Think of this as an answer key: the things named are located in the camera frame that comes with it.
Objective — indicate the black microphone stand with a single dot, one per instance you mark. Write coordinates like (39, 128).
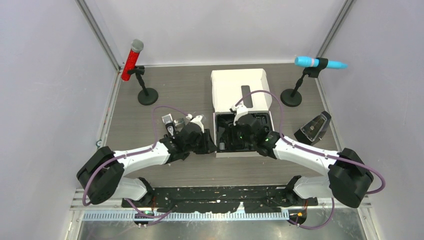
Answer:
(291, 96)
(147, 96)

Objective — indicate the black clear-window charger stand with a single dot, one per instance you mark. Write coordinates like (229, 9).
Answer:
(313, 131)

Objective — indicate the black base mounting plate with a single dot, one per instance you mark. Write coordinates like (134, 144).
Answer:
(221, 199)

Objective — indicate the black silver hair clipper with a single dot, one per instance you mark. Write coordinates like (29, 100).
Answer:
(173, 127)

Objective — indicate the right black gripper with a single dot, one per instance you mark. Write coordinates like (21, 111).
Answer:
(237, 142)

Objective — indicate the right black microphone stand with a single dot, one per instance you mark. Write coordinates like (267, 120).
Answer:
(291, 96)

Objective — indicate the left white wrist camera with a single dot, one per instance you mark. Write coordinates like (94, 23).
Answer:
(198, 120)

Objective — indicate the blue microphone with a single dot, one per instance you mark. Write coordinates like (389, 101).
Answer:
(309, 62)

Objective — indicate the white hair clipper box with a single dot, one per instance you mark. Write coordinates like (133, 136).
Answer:
(228, 87)

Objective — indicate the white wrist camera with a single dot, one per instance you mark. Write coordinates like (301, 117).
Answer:
(198, 120)
(239, 111)

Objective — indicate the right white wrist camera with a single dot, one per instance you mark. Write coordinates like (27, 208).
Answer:
(239, 111)

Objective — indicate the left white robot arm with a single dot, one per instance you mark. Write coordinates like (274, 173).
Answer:
(103, 176)

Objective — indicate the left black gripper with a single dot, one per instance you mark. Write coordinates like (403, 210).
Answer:
(208, 145)

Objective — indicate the left black microphone stand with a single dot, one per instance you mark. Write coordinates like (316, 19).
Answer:
(147, 96)

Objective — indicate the red glitter microphone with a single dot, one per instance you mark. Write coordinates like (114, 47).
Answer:
(136, 47)

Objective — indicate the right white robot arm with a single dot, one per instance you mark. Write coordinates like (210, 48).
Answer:
(344, 176)

